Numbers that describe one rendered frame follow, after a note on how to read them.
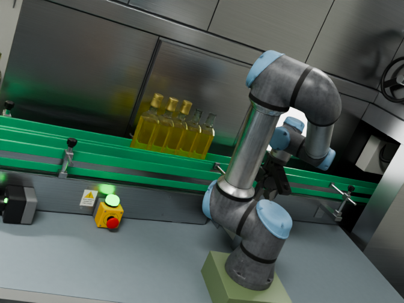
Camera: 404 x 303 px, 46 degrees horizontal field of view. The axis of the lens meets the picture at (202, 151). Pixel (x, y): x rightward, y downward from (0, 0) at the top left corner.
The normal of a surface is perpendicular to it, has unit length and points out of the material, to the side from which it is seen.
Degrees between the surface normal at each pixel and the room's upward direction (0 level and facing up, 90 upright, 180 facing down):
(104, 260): 0
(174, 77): 90
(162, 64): 90
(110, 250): 0
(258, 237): 93
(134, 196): 90
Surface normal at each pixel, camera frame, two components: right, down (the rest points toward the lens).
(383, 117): -0.83, -0.15
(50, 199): 0.41, 0.46
